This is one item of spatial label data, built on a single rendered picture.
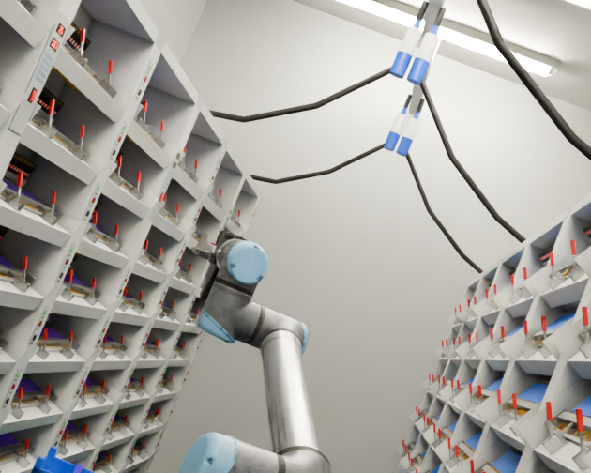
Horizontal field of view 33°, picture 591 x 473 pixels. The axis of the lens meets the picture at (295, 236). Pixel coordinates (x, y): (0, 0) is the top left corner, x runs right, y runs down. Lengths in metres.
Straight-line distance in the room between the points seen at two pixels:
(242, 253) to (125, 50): 1.03
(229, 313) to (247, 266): 0.11
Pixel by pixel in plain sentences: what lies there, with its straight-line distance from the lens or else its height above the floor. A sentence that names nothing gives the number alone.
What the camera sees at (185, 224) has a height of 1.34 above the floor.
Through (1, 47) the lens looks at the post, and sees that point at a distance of 2.30.
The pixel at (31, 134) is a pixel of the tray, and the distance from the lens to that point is 2.40.
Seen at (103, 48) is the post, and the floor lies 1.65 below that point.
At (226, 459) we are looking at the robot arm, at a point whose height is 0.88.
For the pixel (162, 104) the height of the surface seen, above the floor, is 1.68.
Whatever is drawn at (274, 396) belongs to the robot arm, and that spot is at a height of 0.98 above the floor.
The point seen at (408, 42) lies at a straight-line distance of 4.00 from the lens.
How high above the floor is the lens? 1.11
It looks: 5 degrees up
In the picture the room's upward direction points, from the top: 22 degrees clockwise
